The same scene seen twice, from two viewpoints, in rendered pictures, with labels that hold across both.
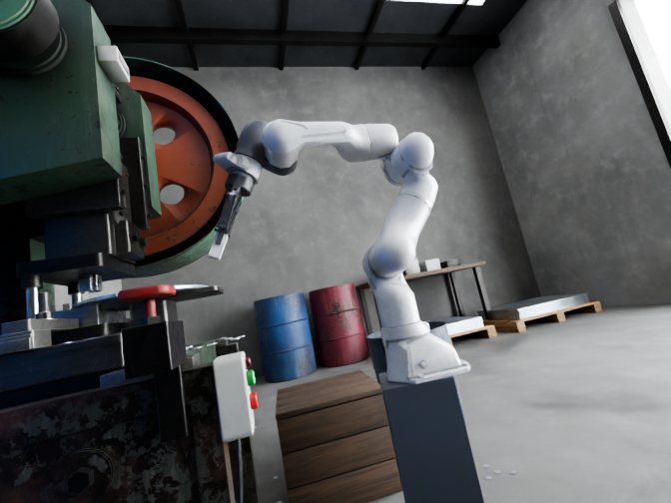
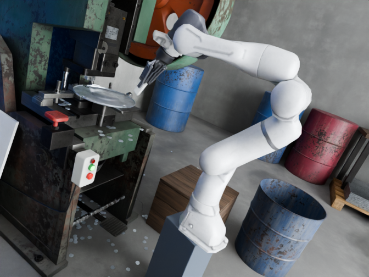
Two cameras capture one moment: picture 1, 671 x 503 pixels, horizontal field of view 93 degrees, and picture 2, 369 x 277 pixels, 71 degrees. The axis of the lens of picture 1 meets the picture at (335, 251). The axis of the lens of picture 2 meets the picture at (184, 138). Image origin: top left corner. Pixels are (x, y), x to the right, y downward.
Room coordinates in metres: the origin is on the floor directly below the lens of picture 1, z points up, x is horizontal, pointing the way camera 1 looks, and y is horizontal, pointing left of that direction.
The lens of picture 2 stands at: (0.09, -0.58, 1.13)
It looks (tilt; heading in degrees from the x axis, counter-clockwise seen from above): 19 degrees down; 37
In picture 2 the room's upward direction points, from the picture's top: 19 degrees clockwise
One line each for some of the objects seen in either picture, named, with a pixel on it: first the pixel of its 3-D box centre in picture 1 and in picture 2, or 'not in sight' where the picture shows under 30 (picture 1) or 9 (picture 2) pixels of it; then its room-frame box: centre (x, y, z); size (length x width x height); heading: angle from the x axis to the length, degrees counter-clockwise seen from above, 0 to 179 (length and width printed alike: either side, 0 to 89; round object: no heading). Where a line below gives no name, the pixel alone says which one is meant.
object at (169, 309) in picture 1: (171, 320); (109, 112); (0.79, 0.43, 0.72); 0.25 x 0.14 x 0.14; 105
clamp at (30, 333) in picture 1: (41, 319); (55, 92); (0.58, 0.56, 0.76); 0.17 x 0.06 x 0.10; 15
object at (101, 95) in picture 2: (148, 297); (105, 95); (0.78, 0.48, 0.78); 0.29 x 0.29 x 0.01
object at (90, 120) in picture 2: (92, 354); (83, 106); (0.75, 0.60, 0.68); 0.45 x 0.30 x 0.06; 15
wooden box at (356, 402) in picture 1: (333, 432); (193, 207); (1.38, 0.15, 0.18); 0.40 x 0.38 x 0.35; 101
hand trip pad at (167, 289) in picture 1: (150, 312); (55, 123); (0.48, 0.30, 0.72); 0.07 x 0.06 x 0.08; 105
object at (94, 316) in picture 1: (92, 318); (87, 92); (0.75, 0.60, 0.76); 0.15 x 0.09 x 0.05; 15
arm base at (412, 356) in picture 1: (420, 346); (207, 217); (0.93, -0.18, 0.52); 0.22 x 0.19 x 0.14; 88
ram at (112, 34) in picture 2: (101, 205); (103, 36); (0.76, 0.56, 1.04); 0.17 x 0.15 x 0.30; 105
